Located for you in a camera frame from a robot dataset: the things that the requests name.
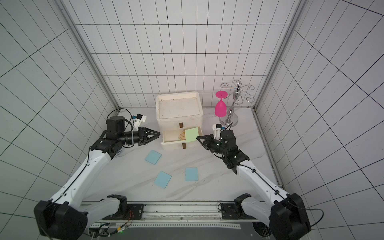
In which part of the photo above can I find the pink wine glass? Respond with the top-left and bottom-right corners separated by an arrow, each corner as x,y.
215,91 -> 228,118

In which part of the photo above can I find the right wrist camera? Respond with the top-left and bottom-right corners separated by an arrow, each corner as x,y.
213,124 -> 226,140

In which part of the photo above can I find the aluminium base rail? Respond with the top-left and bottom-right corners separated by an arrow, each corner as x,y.
79,198 -> 272,231

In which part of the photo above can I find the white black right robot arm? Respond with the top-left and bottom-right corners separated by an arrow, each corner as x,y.
196,130 -> 312,240

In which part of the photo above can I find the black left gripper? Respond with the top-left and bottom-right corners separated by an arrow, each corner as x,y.
119,126 -> 161,146

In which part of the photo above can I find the green sticky note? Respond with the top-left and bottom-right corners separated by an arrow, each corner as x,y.
185,128 -> 199,143

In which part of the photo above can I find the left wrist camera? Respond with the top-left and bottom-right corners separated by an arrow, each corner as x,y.
133,114 -> 147,129

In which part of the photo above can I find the white plastic drawer cabinet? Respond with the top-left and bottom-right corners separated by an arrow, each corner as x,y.
156,92 -> 203,131

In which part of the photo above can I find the chrome glass holder stand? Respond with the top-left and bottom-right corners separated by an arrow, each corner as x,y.
219,80 -> 256,128

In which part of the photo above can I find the blue sticky note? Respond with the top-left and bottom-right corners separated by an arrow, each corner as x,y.
185,168 -> 199,182
154,171 -> 172,189
145,150 -> 162,165

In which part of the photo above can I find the orange patterned sticky note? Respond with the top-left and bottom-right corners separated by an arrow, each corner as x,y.
178,131 -> 186,141

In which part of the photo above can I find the blue sticky note center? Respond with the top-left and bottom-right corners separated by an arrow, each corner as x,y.
185,168 -> 199,182

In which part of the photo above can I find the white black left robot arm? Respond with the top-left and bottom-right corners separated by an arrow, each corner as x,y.
34,116 -> 161,240

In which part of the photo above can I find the blue sticky note upper left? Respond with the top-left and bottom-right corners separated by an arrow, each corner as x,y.
145,150 -> 162,165

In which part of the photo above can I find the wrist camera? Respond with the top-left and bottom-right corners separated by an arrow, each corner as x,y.
213,124 -> 226,140
133,114 -> 147,129

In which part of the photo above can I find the blue sticky note lower left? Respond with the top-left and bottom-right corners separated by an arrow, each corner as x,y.
154,171 -> 172,189

